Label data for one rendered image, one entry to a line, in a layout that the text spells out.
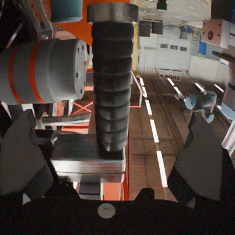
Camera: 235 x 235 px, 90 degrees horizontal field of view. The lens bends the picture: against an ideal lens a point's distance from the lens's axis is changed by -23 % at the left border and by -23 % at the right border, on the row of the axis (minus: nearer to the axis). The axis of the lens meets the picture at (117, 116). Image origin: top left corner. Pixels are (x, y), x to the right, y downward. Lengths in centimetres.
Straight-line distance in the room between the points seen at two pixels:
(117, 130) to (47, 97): 18
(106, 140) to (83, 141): 5
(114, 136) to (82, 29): 66
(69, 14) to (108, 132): 32
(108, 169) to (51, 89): 17
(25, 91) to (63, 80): 8
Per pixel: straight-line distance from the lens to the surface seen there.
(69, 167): 19
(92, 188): 21
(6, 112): 49
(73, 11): 41
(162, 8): 72
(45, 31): 58
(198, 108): 87
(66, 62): 26
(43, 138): 32
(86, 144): 19
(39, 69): 27
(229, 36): 51
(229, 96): 65
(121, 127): 15
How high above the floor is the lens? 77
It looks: 33 degrees up
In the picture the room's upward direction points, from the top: 179 degrees counter-clockwise
